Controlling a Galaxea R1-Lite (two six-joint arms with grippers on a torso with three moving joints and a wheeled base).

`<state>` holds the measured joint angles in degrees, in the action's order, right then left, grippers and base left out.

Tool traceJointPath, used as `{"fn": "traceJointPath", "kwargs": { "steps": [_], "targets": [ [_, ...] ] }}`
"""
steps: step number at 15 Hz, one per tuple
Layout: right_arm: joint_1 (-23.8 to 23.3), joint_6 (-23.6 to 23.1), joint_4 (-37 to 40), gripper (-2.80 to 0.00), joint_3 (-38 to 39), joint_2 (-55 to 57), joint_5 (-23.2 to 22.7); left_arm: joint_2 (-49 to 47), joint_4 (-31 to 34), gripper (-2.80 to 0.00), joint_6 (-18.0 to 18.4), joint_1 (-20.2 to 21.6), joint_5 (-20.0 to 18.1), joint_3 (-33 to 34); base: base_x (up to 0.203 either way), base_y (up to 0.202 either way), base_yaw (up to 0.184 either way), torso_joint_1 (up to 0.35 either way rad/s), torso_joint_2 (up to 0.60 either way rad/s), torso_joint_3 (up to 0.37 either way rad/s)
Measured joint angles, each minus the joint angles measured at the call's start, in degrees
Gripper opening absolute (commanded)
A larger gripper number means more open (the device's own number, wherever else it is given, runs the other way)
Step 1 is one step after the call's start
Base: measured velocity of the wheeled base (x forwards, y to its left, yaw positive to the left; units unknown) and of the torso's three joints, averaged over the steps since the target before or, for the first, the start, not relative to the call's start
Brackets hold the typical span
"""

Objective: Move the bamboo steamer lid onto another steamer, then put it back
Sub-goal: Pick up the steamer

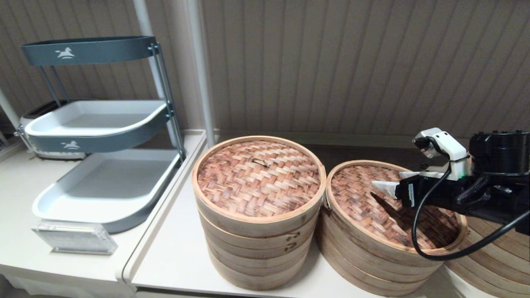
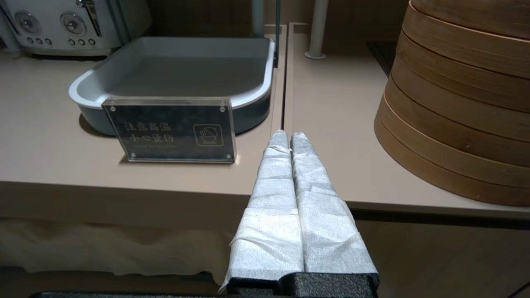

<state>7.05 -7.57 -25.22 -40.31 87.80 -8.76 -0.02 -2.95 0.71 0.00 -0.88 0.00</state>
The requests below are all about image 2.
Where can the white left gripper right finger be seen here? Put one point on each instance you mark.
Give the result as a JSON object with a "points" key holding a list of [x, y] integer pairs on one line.
{"points": [[327, 231]]}

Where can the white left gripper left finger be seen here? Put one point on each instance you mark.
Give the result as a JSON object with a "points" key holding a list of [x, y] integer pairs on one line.
{"points": [[271, 227]]}

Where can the tall bamboo steamer stack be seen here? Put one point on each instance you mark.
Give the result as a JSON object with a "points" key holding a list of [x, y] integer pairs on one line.
{"points": [[455, 136]]}

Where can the woven bamboo steamer lid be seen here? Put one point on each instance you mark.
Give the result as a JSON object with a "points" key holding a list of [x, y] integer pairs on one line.
{"points": [[476, 14]]}

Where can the clear acrylic warning sign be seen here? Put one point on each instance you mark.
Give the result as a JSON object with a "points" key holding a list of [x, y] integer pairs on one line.
{"points": [[165, 132]]}

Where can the beige table skirt cloth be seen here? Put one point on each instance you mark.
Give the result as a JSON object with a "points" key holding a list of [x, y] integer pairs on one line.
{"points": [[103, 248]]}

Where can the dark cooktop panel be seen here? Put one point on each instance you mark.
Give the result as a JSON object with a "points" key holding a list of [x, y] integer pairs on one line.
{"points": [[383, 56]]}

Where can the thick white upright pole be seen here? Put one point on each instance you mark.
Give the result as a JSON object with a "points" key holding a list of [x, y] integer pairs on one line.
{"points": [[319, 25]]}

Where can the thin white upright pole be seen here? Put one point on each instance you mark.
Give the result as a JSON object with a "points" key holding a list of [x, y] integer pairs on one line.
{"points": [[257, 16]]}

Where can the thin teal rack rods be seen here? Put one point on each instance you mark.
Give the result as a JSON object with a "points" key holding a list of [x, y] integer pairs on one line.
{"points": [[114, 20]]}

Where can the white toaster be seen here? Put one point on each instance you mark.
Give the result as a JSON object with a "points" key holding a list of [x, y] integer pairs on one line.
{"points": [[49, 25]]}

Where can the teal rack double post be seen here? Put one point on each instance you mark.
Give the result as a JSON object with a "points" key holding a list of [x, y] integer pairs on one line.
{"points": [[277, 29]]}

